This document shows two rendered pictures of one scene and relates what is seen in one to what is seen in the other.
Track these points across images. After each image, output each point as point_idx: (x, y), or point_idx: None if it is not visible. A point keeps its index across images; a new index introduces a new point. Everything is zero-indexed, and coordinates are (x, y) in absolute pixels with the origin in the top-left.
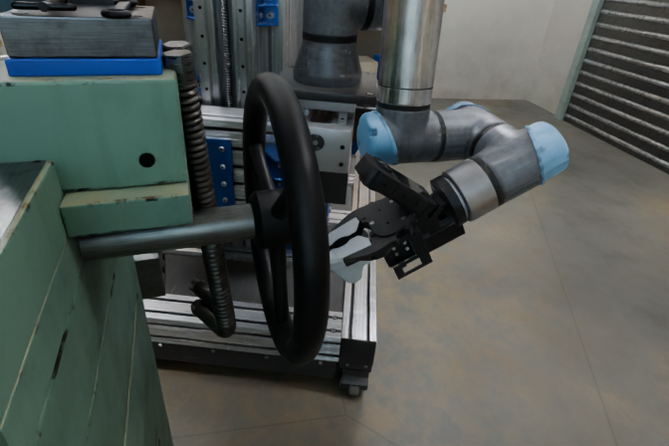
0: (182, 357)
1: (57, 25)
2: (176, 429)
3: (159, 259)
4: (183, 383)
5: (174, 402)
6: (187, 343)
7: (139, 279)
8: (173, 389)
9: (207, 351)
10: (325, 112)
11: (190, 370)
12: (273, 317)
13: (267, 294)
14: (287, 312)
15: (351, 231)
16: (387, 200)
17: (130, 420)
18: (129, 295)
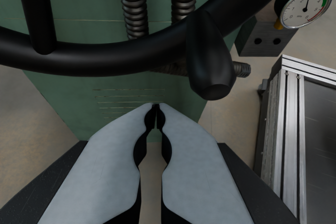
0: (259, 136)
1: None
2: (216, 138)
3: (257, 23)
4: (246, 142)
5: (233, 137)
6: (265, 134)
7: (242, 26)
8: (242, 136)
9: (261, 149)
10: None
11: (256, 146)
12: (61, 41)
13: (110, 43)
14: (30, 36)
15: (174, 190)
16: None
17: (108, 28)
18: (200, 0)
